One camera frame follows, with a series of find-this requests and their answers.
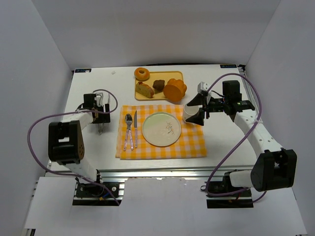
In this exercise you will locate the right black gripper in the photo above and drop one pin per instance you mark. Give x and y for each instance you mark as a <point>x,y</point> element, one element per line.
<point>205,108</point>

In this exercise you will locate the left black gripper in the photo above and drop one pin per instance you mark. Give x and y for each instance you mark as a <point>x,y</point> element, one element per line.
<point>101,117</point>

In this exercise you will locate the white ceramic mug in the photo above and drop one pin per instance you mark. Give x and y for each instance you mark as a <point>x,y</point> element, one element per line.
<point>188,112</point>

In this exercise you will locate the brown chocolate muffin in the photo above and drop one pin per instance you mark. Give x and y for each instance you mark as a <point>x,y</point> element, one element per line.
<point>158,86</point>

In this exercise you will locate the sliced loaf bread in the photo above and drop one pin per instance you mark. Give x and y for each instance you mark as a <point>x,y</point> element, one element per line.
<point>144,90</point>

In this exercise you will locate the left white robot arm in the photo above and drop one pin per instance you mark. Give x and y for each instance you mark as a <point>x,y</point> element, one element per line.
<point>65,139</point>

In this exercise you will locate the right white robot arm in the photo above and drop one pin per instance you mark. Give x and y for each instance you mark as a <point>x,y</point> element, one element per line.
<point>275,166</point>

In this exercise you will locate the large orange bundt cake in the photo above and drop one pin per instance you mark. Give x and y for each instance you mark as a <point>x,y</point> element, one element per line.
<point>175,90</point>

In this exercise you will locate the left blue table label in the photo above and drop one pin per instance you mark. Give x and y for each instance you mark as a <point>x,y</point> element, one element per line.
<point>83,70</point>

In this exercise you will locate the blue table label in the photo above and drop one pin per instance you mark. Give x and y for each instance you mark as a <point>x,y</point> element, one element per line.
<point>226,66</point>
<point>83,70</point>

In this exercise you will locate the green white ceramic plate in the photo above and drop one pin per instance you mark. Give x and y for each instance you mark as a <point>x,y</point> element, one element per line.
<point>161,129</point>

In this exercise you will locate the right blue table label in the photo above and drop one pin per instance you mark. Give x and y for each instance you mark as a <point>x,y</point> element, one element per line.
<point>226,66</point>

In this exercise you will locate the yellow plastic tray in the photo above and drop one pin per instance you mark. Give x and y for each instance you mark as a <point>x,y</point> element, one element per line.
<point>158,75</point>

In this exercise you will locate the yellow checkered cloth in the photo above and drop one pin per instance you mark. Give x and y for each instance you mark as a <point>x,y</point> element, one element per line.
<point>191,143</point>

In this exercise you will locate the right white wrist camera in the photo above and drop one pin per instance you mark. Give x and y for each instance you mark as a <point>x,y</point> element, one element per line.
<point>203,88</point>

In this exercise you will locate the pink handled knife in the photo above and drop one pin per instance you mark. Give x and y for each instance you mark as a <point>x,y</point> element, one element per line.
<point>135,130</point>

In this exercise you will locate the ring doughnut bread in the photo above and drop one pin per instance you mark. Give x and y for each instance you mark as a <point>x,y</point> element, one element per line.
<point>142,74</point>

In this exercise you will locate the aluminium frame rail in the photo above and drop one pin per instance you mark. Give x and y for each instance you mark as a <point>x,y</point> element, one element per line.
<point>191,173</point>

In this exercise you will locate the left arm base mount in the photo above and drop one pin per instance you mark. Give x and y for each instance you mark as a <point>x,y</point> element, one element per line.
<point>87,194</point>

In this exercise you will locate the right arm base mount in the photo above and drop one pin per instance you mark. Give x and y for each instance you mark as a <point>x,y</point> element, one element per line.
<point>228,196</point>

